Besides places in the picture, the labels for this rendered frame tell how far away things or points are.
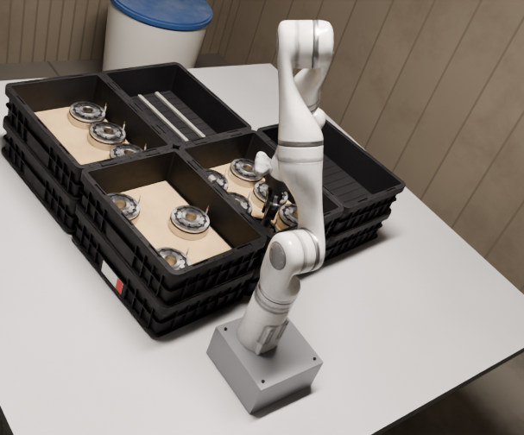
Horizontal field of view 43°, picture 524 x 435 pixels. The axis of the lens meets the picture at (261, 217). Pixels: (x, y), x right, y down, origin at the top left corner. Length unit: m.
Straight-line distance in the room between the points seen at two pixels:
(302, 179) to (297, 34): 0.28
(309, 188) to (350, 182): 0.83
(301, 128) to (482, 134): 1.99
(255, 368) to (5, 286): 0.63
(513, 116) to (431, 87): 0.45
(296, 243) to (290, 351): 0.34
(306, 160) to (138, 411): 0.65
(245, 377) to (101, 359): 0.33
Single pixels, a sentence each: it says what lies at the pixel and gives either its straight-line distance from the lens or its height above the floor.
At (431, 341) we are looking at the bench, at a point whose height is 0.70.
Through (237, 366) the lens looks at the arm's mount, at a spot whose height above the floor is 0.78.
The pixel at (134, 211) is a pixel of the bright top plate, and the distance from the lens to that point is 1.73.
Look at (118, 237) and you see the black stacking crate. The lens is 1.63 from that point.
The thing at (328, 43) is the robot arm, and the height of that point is 1.48.
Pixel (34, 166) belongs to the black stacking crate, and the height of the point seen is 0.78.
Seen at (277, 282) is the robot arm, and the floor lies 1.03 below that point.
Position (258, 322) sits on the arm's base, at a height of 0.89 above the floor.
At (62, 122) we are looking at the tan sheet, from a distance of 2.04.
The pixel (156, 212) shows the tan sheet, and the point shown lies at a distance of 1.78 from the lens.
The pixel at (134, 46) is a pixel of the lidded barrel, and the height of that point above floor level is 0.46.
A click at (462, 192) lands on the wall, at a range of 3.34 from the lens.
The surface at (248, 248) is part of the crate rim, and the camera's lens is 1.61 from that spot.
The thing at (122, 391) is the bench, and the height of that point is 0.70.
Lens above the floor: 1.96
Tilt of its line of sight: 37 degrees down
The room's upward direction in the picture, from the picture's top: 21 degrees clockwise
